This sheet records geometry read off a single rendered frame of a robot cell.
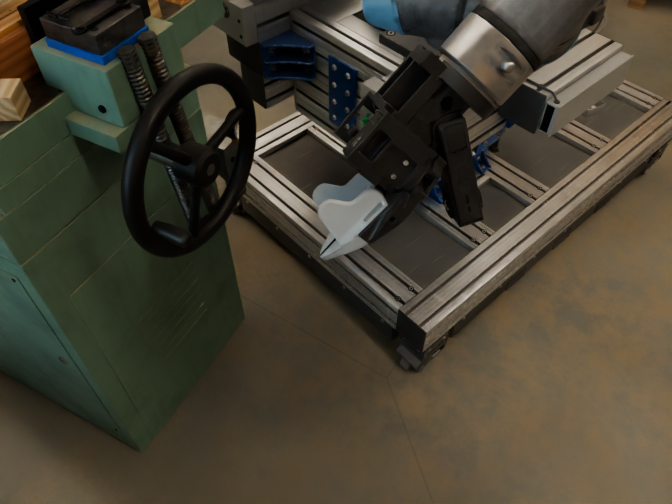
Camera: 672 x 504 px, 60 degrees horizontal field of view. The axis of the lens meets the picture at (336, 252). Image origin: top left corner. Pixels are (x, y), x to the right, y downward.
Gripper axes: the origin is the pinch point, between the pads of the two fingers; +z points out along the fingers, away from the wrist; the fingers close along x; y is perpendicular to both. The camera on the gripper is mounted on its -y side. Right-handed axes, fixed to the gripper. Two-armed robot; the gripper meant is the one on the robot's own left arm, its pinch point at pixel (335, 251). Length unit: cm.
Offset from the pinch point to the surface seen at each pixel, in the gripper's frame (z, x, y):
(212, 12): -2, -63, 18
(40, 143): 22.5, -33.0, 27.8
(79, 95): 14.2, -35.2, 27.2
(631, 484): 15, -27, -112
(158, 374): 67, -55, -17
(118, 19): 2.0, -33.1, 28.4
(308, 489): 64, -38, -57
